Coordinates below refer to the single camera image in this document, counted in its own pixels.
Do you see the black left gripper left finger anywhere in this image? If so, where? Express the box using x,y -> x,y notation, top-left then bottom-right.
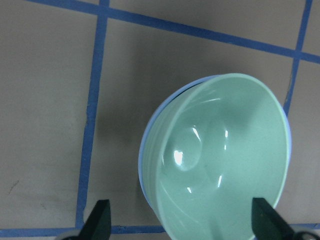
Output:
77,199 -> 111,240

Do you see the blue bowl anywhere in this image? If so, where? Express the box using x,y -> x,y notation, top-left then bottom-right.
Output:
137,74 -> 293,208

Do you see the green bowl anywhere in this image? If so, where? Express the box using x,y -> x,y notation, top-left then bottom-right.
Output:
142,72 -> 290,240

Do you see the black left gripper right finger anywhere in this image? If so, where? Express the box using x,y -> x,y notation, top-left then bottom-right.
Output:
251,197 -> 295,240

